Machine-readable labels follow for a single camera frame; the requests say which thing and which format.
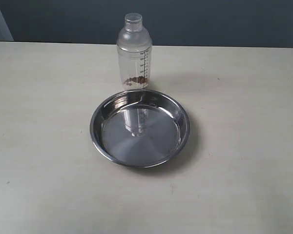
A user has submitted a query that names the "clear plastic shaker bottle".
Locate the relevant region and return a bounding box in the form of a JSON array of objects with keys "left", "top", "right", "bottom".
[{"left": 117, "top": 13, "right": 152, "bottom": 90}]

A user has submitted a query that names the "round stainless steel tray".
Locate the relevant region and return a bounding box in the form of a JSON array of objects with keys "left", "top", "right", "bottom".
[{"left": 89, "top": 89, "right": 190, "bottom": 168}]

